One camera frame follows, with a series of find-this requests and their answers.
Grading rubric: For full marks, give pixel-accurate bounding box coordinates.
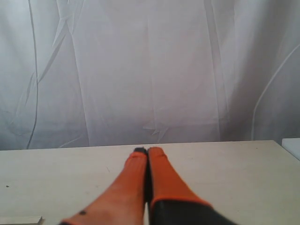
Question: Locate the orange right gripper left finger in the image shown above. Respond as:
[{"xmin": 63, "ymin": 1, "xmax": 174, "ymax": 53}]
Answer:
[{"xmin": 60, "ymin": 148, "xmax": 148, "ymax": 225}]

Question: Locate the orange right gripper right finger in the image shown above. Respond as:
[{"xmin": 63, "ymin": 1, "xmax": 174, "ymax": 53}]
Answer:
[{"xmin": 148, "ymin": 147, "xmax": 235, "ymax": 225}]

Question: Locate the wood stick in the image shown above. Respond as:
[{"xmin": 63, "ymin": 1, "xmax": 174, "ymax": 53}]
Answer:
[{"xmin": 0, "ymin": 216, "xmax": 43, "ymax": 225}]

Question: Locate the white side table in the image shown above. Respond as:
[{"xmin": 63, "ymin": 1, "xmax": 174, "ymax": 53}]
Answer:
[{"xmin": 282, "ymin": 138, "xmax": 300, "ymax": 160}]

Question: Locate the white backdrop cloth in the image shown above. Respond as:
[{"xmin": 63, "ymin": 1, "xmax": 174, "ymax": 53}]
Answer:
[{"xmin": 0, "ymin": 0, "xmax": 300, "ymax": 150}]

